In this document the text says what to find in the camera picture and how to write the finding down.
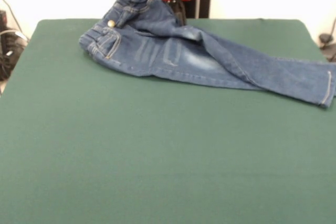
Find blue denim jeans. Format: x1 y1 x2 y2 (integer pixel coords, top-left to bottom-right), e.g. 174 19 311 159
78 0 336 109

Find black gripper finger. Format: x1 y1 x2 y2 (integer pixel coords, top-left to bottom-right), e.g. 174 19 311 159
169 0 181 18
178 0 187 27

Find thin grey cable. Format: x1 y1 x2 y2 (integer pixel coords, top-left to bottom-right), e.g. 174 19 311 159
0 0 22 33

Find dark green table cloth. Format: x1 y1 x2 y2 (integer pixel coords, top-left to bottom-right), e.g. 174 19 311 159
0 18 336 224

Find black stand base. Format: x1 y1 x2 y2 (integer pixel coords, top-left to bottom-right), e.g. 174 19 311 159
0 10 29 81
318 33 336 62

